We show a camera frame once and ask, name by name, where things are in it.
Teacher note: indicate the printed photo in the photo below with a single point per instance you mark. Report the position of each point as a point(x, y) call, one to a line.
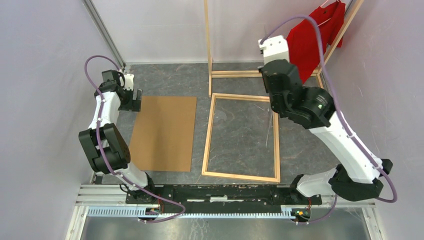
point(269, 134)

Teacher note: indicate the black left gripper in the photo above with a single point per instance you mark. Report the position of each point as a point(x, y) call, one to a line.
point(134, 105)

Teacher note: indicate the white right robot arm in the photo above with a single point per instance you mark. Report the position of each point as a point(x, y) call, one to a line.
point(358, 175)

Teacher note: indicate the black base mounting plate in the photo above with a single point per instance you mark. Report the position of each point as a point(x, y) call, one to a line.
point(223, 199)

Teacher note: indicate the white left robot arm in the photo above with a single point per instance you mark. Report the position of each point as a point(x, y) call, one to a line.
point(104, 146)

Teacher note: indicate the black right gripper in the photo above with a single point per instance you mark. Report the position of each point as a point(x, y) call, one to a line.
point(265, 83)

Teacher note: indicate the brown backing board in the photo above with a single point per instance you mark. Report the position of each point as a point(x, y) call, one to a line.
point(163, 134)

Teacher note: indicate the pink clothes hanger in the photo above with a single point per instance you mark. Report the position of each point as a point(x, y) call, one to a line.
point(326, 11)

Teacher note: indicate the red t-shirt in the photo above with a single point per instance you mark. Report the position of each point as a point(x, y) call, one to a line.
point(302, 41)

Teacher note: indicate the light wooden picture frame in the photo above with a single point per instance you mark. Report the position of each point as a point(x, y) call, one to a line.
point(234, 151)

